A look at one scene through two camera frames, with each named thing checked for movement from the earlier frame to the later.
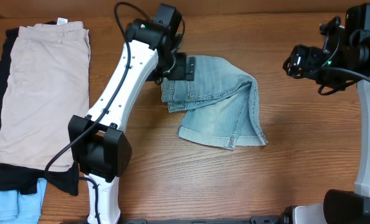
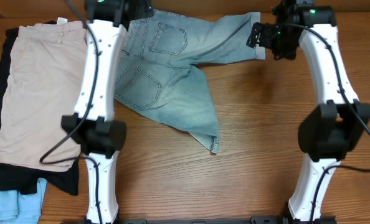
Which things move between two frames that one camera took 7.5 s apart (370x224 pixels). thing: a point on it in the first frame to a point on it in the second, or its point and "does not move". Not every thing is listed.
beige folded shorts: [48, 81] does not move
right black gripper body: [313, 61] to [281, 43]
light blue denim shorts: [220, 104] to [154, 70]
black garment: [1, 178] does not move
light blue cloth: [11, 207] does not move
